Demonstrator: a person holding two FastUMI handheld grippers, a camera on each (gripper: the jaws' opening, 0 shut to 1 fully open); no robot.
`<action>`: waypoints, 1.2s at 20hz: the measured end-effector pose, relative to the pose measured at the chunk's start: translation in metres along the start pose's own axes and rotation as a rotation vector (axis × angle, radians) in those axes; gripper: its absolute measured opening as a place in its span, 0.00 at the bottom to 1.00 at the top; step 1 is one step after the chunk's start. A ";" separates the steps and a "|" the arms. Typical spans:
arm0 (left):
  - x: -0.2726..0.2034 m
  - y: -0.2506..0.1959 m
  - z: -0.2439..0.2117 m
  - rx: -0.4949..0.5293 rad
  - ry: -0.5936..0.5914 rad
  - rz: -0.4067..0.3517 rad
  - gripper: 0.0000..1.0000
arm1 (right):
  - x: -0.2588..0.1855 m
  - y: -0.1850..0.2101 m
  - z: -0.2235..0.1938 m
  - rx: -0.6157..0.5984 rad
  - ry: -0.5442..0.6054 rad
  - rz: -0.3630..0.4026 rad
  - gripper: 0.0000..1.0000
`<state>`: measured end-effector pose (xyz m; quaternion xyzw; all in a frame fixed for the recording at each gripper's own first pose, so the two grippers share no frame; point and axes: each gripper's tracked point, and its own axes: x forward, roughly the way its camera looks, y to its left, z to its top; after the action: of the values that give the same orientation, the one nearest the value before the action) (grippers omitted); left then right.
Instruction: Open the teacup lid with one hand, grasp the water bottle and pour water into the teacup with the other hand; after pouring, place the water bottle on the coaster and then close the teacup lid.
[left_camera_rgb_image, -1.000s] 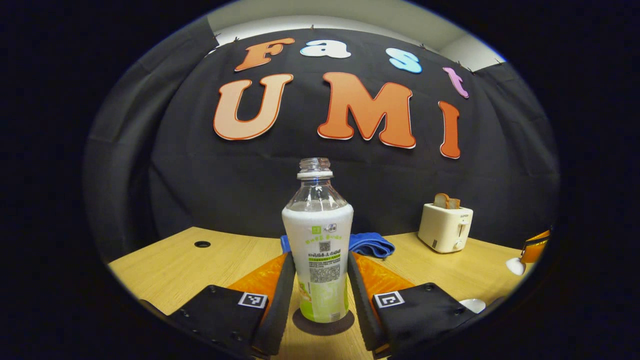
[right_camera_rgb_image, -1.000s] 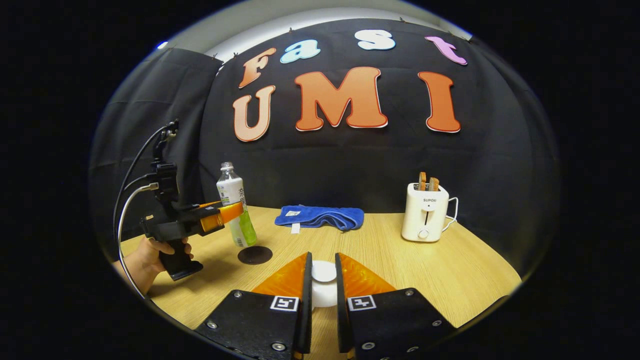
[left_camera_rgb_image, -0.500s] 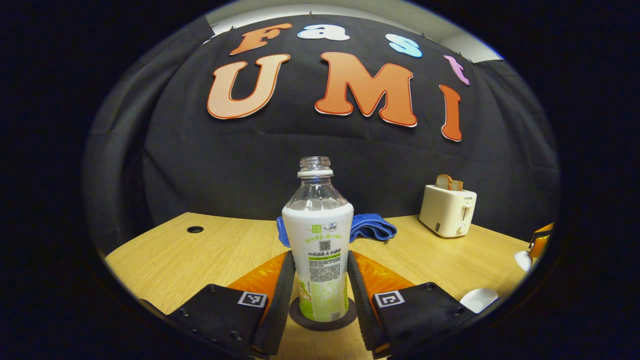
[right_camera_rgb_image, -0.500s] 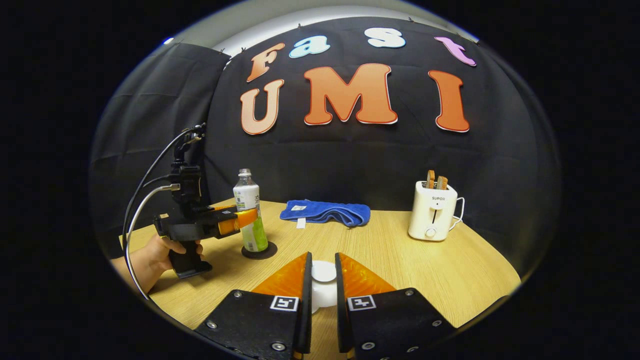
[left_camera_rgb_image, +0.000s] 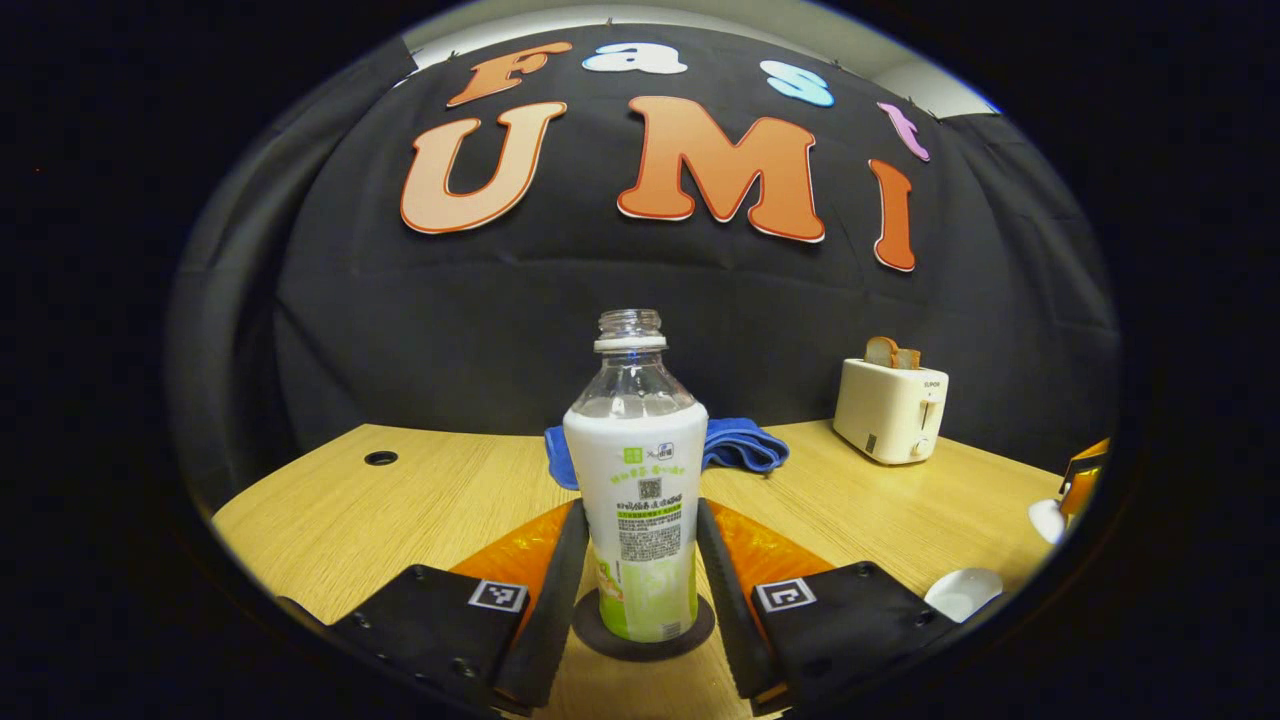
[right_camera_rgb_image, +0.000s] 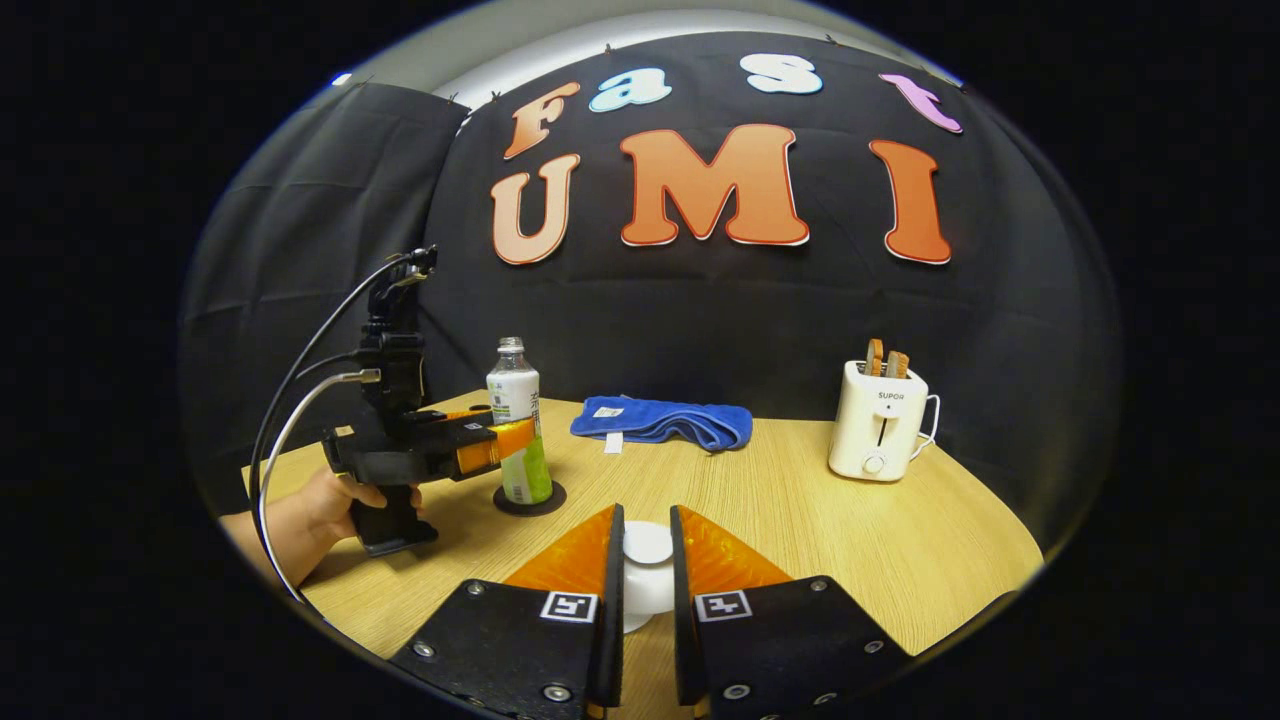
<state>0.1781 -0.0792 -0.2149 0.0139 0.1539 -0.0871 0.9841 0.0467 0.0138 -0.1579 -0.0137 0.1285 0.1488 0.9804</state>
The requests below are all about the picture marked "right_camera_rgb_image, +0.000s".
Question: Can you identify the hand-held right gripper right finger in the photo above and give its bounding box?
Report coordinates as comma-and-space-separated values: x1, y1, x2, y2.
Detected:
670, 505, 913, 720

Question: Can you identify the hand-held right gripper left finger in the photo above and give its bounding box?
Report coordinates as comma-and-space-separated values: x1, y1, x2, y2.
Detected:
390, 503, 626, 720

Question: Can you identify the clear water bottle green label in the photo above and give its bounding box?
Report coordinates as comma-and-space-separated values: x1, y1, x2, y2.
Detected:
486, 337, 553, 506

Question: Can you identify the dark round coaster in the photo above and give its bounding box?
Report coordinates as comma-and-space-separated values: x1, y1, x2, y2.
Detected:
493, 481, 568, 518

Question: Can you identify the white teacup lid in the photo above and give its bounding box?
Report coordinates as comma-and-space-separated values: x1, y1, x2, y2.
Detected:
622, 521, 677, 613

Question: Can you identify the blue folded towel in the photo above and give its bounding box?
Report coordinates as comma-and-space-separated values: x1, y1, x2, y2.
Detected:
570, 396, 753, 454

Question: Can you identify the black backdrop cloth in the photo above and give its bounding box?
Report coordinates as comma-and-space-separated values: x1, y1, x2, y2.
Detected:
180, 30, 1121, 546

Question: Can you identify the white toaster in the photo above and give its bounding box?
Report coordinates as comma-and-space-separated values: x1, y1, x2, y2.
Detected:
828, 360, 931, 483

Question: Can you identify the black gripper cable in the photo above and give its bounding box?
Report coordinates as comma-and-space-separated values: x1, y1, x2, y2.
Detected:
296, 350, 361, 381
247, 252, 416, 561

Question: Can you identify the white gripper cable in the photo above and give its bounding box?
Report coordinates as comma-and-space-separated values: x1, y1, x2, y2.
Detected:
258, 368, 383, 604

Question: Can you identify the white toaster cable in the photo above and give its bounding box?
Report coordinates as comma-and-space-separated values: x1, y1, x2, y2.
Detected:
912, 395, 942, 461

